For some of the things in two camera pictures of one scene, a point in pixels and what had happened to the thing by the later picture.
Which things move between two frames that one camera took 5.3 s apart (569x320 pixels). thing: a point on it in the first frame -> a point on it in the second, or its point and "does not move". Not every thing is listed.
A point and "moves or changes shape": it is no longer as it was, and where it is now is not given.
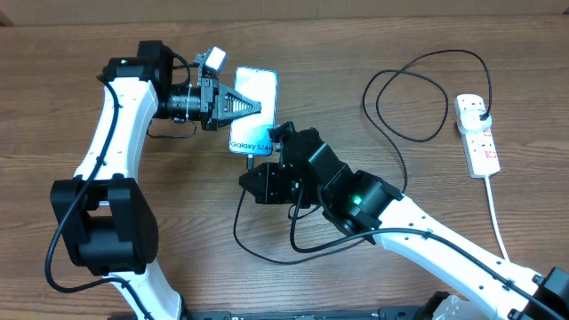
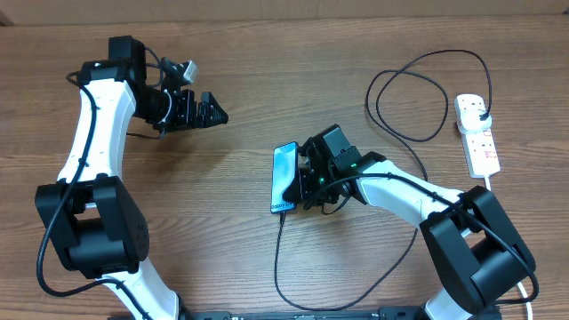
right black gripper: [265, 191] -> [304, 197]
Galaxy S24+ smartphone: [250, 135] moves or changes shape
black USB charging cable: [380, 72] -> [339, 307]
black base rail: [422, 313] does not move
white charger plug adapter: [469, 120] does not move
